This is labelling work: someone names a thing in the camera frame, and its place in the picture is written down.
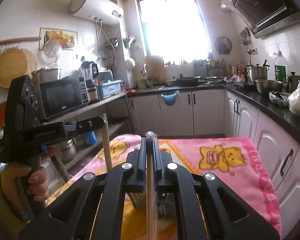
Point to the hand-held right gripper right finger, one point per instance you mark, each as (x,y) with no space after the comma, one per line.
(155,160)

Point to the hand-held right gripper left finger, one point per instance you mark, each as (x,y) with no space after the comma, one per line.
(142,160)

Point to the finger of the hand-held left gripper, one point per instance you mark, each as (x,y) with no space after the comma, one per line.
(90,126)

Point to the wooden chopsticks packet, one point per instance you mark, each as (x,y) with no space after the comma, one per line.
(106,145)
(150,205)

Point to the black plastic utensil basket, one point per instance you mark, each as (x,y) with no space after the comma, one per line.
(165,207)

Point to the person's left forearm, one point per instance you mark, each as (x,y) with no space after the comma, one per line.
(0,205)

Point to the person's left hand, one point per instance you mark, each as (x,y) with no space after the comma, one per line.
(38,182)

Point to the blue canister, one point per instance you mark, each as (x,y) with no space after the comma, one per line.
(90,137)

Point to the metal shelf rack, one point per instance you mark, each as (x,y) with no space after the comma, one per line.
(100,102)

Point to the stacked steel pots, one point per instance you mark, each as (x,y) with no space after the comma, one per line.
(67,151)

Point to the black microwave oven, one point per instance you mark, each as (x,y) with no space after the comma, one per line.
(62,97)

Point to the grey plastic storage box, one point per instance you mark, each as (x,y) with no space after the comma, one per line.
(111,88)

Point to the round bamboo tray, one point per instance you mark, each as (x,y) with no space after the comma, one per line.
(11,67)

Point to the black blender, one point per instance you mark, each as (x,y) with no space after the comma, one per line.
(88,71)

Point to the blue hanging bin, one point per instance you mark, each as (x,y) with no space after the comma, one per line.
(170,98)

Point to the white lower cabinets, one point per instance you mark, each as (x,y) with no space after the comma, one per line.
(210,112)

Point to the clear plastic dome cover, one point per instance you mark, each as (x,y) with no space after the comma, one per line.
(52,51)

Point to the pink printed blanket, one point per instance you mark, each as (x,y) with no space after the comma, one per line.
(227,180)

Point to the wooden rolling pin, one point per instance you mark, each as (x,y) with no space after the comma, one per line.
(15,41)

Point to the cream cutting board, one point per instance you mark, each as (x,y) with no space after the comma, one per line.
(155,67)

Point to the white water heater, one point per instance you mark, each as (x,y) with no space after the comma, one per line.
(95,5)

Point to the black kitchen countertop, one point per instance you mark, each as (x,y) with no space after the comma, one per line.
(265,103)

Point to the kitchen window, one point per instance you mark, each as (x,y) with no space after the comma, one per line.
(172,25)

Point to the steel pot with lid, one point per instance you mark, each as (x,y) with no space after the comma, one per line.
(257,73)

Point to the steel mixing bowl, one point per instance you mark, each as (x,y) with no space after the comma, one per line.
(268,86)

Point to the foil covered dish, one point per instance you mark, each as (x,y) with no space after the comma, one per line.
(278,98)

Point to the large cooking oil bottle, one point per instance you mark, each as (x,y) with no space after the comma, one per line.
(280,72)

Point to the dark metal pitcher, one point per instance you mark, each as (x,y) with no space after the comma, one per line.
(292,82)

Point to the black range hood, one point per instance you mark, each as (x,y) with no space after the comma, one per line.
(262,5)

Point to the framed fruit wall picture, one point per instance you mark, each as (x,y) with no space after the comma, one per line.
(62,36)

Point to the round black wall fan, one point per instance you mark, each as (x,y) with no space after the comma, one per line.
(223,45)

